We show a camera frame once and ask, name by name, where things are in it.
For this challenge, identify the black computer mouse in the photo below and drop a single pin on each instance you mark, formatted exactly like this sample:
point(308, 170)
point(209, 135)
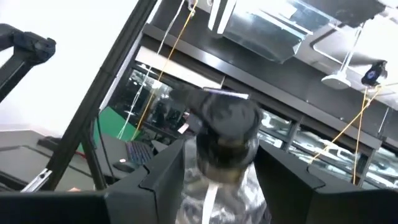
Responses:
point(124, 167)

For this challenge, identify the clear glass soap dispenser bottle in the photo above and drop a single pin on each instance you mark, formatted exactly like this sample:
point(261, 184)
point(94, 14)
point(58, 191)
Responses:
point(227, 130)

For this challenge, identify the black ceiling camera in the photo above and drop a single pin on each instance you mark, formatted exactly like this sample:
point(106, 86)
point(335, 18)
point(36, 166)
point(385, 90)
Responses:
point(374, 73)

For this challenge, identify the silver ceiling duct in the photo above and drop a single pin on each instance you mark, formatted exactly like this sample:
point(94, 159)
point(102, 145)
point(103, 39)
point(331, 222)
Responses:
point(270, 28)

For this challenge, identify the green board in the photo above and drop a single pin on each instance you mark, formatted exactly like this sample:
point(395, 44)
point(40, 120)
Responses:
point(113, 124)

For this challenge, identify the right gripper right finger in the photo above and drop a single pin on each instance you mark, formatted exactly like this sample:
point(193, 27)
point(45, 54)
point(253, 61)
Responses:
point(295, 193)

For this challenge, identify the grey desk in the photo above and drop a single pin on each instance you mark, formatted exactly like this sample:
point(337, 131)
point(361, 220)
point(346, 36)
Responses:
point(25, 155)

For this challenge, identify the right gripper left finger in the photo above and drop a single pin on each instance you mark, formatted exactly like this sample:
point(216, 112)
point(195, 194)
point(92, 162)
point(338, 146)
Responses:
point(155, 193)

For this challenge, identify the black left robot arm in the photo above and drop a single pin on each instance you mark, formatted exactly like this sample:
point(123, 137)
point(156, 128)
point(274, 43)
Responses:
point(31, 46)

